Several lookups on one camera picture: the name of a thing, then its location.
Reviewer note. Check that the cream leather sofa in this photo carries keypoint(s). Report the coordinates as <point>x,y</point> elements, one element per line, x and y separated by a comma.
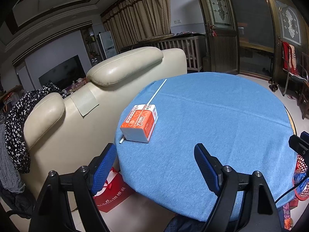
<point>84,137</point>

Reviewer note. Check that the pink slipper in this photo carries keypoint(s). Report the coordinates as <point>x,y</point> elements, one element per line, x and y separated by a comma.
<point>291,97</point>

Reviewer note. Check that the round blue-covered table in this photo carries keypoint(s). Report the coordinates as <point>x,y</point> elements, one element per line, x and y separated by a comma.
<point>193,116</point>

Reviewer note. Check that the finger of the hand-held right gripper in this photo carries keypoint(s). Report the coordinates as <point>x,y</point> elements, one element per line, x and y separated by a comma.
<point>300,145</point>

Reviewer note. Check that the red and striped clothing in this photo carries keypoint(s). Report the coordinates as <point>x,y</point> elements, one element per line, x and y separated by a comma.
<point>286,55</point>

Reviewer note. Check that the brown door with glass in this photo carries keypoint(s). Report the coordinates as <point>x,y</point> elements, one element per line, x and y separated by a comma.
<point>224,50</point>
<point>289,19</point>

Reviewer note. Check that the wooden chair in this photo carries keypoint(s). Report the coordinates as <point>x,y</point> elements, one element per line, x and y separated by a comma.
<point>304,94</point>

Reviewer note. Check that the display shelf with plants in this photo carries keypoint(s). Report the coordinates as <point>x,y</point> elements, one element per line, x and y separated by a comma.
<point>91,46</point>

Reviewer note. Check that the grey cloth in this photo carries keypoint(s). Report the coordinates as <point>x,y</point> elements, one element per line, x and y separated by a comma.
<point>8,169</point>

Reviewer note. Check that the metal chair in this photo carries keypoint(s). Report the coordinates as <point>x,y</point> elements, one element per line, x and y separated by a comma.
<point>293,77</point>

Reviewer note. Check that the wooden baby crib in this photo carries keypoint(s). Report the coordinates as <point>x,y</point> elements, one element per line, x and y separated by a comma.
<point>190,50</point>

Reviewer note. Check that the orange and white box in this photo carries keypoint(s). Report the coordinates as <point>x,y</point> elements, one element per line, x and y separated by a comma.
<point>140,123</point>

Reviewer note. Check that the white standing air conditioner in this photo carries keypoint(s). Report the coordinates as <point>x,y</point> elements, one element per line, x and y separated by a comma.
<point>107,43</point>

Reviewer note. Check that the black floral garment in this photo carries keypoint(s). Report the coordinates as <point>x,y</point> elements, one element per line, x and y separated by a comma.
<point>17,125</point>

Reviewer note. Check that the dark blue clothing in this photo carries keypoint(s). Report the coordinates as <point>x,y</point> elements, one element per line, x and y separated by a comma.
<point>183,224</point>

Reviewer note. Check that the red plastic mesh basket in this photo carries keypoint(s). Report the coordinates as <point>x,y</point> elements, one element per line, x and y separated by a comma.
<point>300,166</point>

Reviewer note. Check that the beige curtain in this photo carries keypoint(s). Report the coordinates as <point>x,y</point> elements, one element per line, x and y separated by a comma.
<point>140,14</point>

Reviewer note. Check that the thin white stick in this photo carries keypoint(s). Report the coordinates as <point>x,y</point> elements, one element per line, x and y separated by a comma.
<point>158,90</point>

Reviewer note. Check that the red paper gift bag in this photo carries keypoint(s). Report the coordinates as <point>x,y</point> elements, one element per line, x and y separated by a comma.
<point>113,198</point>

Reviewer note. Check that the flat screen television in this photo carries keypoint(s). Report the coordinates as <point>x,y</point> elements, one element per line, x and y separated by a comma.
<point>62,72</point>

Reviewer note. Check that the pair of dark shoes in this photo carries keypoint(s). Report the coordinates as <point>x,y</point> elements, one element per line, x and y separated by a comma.
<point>273,87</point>

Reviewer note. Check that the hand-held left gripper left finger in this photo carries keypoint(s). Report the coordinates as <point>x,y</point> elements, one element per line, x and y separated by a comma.
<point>103,169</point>

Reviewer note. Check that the red door tassel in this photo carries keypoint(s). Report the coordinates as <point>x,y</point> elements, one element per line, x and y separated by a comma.
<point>213,32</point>

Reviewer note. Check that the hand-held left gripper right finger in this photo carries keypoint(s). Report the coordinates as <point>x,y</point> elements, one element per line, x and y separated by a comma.
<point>207,169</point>

